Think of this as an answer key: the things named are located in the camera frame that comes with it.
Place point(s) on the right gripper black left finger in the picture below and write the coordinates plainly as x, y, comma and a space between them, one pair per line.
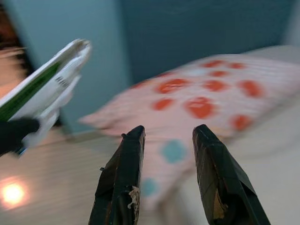
119, 178

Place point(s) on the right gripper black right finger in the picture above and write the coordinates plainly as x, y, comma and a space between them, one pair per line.
220, 178

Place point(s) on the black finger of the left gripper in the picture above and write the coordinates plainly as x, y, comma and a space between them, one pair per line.
14, 133

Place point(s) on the white green wrapper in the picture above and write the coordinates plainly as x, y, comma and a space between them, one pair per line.
47, 86

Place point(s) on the pink dotted pillow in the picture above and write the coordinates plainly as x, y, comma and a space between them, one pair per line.
187, 93

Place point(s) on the cream sheeted mattress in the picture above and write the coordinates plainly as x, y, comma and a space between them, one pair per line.
269, 175

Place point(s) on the blue upholstered headboard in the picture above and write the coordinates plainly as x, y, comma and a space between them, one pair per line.
164, 35

